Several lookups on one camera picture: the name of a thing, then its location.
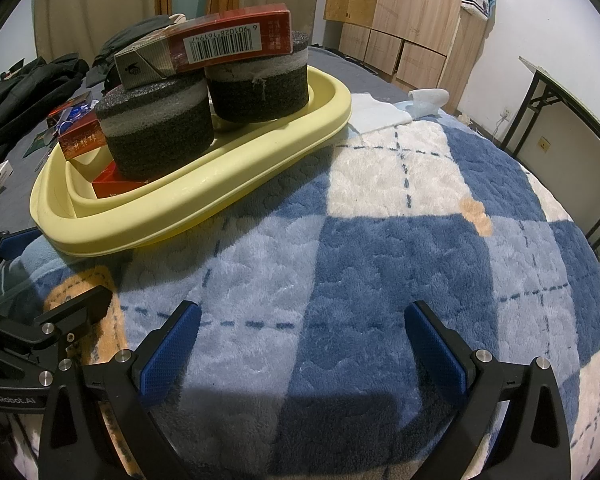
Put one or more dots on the black foam cylinder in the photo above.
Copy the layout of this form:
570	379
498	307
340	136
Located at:
155	130
257	87

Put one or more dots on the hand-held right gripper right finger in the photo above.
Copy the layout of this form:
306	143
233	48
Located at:
437	355

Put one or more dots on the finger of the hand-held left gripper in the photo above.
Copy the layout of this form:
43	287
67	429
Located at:
82	309
17	241

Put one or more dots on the large red carton box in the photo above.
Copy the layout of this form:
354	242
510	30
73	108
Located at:
114	185

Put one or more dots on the wooden wardrobe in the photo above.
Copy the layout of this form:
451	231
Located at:
410	5

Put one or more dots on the small dark red box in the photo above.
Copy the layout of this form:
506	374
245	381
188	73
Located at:
80	142

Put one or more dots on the black folding table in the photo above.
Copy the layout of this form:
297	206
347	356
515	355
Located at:
570	105

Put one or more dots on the black jacket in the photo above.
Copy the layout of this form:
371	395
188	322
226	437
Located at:
25	105

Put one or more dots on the colourful small packets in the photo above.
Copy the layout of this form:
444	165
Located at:
70	115

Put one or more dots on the red carton box silver sides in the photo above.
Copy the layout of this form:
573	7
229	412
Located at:
220	40

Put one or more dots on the dark grey clothing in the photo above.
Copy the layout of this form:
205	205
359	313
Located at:
130	35

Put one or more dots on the blue checkered blanket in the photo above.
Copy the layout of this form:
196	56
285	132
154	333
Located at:
355	260

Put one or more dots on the yellow wall socket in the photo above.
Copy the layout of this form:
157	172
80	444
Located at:
544	144

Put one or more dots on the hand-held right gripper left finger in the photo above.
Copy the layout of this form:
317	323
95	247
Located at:
172	355

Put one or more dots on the yellow plastic tray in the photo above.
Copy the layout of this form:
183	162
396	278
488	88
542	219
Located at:
180	210

